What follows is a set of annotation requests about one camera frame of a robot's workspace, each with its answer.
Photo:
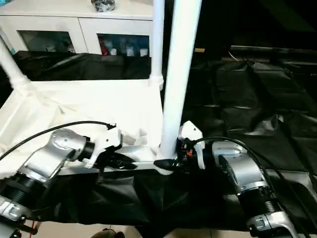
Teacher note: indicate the black fabric case gold label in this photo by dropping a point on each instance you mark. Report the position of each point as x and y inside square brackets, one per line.
[199, 50]

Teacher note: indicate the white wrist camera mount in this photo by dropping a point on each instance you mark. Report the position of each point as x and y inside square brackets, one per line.
[190, 129]
[109, 138]

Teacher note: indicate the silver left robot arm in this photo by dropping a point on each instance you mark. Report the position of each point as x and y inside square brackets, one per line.
[57, 148]

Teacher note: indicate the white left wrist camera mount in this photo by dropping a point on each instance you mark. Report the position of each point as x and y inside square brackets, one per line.
[109, 138]

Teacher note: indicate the clear bag of black parts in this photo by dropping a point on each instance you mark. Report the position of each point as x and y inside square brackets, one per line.
[103, 5]

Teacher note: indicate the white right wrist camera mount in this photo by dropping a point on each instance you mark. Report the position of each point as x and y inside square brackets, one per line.
[190, 129]

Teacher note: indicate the white cabinet with glass doors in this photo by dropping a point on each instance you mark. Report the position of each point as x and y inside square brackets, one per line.
[62, 22]

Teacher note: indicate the white plastic table top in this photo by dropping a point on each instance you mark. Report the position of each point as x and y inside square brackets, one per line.
[86, 104]

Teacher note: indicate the white plastic table leg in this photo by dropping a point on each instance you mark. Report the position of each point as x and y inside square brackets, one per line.
[178, 74]
[158, 37]
[12, 64]

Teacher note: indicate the black folding table frame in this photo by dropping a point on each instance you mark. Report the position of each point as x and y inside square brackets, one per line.
[27, 225]

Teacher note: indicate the black plastic mat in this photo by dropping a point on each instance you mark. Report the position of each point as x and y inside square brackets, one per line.
[247, 99]

